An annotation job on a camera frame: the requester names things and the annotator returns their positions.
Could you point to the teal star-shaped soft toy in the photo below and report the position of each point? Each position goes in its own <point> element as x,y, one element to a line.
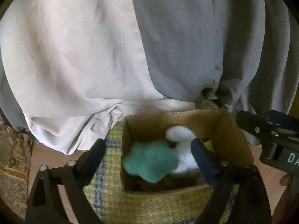
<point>149,162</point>

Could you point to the person's right hand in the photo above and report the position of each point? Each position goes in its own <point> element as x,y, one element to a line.
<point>285,180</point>

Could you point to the yellow and blue woven mat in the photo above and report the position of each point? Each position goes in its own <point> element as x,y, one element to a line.
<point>151,205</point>

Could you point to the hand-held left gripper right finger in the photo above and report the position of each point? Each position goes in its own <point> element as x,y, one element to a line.
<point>204,163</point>

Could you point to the white cloth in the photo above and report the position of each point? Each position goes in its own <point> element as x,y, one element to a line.
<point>70,63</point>

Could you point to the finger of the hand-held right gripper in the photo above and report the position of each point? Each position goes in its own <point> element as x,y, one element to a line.
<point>285,122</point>
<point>252,123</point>

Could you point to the grey cloth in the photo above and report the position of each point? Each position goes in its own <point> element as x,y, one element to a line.
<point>186,39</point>

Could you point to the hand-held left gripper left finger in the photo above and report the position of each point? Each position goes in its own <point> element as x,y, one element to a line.
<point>92,161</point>

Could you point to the brown patterned cushion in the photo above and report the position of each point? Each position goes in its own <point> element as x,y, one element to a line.
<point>14,158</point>

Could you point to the brown cardboard box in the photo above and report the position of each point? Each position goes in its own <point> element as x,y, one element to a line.
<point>233,140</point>

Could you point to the white plush rabbit toy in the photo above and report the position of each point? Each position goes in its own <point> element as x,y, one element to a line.
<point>179,135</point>

